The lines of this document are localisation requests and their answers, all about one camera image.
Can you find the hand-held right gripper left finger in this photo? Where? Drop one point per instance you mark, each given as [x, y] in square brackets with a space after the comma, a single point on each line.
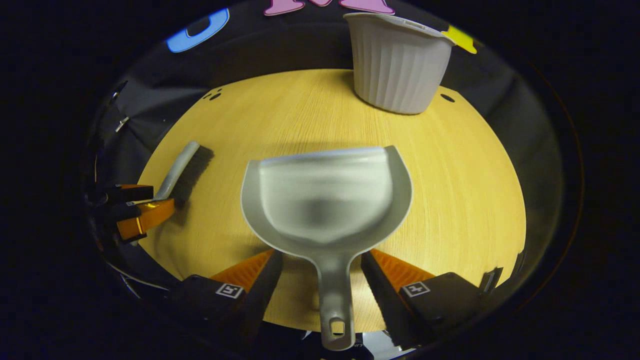
[255, 305]

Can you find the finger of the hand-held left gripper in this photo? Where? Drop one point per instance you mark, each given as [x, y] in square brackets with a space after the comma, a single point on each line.
[150, 215]
[125, 193]

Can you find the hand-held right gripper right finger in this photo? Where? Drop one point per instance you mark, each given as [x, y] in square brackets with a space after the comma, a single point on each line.
[387, 305]

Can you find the small white broom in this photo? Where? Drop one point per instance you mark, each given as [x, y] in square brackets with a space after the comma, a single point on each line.
[180, 165]

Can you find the white plastic dustpan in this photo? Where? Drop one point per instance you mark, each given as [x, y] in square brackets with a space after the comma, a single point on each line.
[325, 200]

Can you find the white ribbed garbage bin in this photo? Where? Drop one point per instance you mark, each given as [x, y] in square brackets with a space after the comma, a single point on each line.
[395, 70]

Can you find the wooden desktop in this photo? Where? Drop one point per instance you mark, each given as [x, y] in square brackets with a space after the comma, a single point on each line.
[475, 200]

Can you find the silver cloth clip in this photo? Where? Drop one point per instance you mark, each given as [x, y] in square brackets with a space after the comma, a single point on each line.
[122, 124]

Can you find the black backdrop cloth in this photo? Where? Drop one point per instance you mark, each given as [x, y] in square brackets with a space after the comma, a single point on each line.
[280, 45]

